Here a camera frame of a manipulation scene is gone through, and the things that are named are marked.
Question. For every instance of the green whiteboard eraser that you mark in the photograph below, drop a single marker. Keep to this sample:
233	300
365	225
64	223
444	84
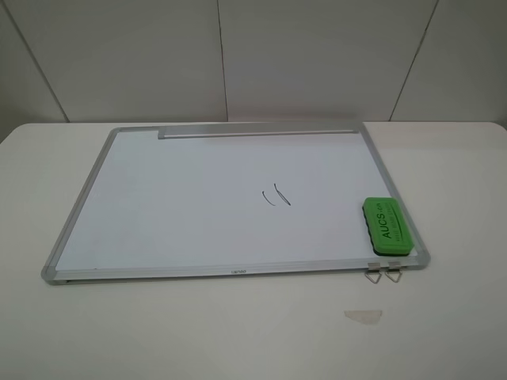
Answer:
388	231

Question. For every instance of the white aluminium-framed whiteboard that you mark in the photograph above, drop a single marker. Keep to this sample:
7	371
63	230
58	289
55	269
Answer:
227	199

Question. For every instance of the left metal hanging clip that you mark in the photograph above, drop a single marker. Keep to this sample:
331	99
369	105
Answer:
374	273

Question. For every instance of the metal hanging clip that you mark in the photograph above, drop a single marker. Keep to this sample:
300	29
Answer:
374	273
394	271

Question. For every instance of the right metal hanging clip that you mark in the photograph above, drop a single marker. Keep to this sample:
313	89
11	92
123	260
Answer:
394	271

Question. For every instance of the clear tape piece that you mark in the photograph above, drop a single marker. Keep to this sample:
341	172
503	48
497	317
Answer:
364	317

